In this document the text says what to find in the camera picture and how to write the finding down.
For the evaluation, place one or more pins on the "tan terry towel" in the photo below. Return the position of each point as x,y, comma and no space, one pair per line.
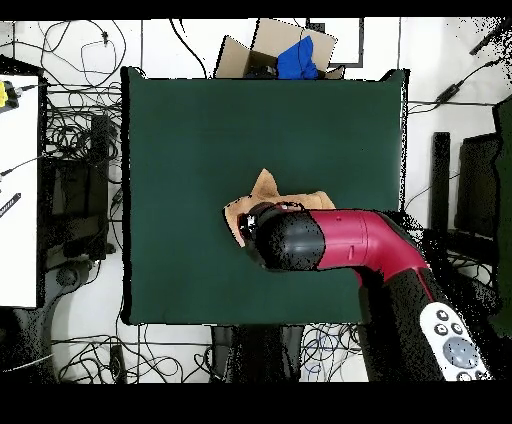
264,190

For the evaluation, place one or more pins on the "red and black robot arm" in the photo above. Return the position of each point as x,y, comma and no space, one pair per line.
360,244

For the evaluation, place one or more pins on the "black flat strip tool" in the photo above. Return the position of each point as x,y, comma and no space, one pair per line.
10,204

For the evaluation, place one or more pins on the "dark green table cloth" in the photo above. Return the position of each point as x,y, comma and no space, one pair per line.
240,132

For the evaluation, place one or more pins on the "open cardboard box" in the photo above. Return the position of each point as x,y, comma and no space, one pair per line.
236,60

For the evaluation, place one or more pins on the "black equipment case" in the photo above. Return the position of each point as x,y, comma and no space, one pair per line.
76,188

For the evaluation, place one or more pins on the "blue cloth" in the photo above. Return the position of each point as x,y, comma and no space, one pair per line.
298,60

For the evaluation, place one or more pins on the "black power strip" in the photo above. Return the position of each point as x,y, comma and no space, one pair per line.
118,364

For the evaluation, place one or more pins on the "black upright bar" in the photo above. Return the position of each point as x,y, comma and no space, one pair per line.
439,180

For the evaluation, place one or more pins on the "white side table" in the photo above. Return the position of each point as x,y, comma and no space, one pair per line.
18,192

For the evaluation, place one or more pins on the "black panel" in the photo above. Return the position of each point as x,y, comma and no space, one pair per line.
478,188

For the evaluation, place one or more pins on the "black power adapter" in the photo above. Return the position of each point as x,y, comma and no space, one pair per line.
448,92

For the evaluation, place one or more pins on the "green cloth covered stand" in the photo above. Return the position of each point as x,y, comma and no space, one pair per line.
504,208

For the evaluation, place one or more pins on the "yellow and black device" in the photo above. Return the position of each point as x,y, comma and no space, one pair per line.
4,95

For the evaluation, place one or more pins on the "black rod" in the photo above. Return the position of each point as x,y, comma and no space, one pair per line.
490,38

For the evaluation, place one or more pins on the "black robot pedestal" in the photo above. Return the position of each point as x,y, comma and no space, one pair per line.
256,352

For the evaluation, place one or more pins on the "grey pedestal leg with foot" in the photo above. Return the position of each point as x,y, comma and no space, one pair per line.
484,296
66,280

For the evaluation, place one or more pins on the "dark square frame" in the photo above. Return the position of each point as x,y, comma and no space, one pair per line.
361,44

